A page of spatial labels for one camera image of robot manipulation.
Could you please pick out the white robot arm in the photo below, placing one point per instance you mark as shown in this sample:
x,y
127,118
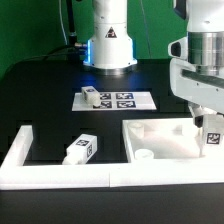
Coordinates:
x,y
197,60

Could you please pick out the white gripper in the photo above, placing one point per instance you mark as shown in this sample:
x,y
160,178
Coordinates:
x,y
201,90

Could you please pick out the white tag sheet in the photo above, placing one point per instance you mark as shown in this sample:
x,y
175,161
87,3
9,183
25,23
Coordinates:
x,y
112,101

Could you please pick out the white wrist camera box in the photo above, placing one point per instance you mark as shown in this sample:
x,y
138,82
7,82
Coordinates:
x,y
179,49

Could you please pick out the white U-shaped fence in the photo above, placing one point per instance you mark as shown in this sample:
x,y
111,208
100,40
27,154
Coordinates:
x,y
15,175

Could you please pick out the white square tabletop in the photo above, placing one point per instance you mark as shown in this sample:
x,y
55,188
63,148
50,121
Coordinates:
x,y
162,139

